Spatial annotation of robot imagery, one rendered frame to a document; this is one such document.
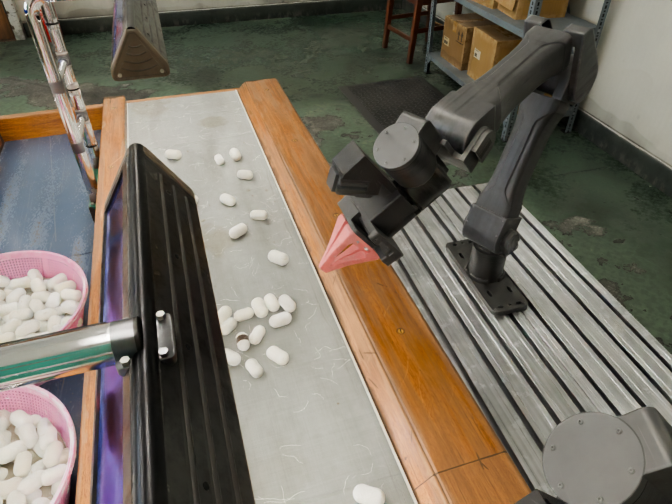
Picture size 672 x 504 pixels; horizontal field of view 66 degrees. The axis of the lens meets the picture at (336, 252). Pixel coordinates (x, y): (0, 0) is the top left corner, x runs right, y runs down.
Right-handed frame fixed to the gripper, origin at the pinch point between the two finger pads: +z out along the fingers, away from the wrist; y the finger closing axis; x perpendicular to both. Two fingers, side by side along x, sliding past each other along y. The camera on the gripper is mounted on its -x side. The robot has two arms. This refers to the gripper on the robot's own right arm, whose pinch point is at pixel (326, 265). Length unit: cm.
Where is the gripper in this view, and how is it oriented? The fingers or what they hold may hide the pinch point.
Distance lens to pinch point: 71.1
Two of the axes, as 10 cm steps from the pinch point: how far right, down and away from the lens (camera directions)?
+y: 3.0, 6.0, -7.4
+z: -7.3, 6.4, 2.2
